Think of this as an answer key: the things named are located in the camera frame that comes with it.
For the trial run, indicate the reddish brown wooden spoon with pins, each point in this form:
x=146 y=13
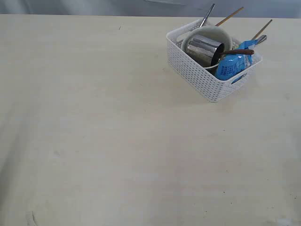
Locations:
x=238 y=51

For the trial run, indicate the light wooden chopstick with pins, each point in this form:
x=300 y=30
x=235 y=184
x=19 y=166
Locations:
x=230 y=16

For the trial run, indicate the dark wooden chopstick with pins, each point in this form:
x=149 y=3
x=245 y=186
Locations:
x=261 y=30

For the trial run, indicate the white woven plastic basket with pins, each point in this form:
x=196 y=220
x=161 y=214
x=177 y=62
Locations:
x=197 y=76

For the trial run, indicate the shiny stainless steel cup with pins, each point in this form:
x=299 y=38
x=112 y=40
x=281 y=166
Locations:
x=204 y=50

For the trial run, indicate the blue snack packet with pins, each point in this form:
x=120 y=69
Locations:
x=230 y=65

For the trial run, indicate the short metal spoon handle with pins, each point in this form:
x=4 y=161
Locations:
x=261 y=39

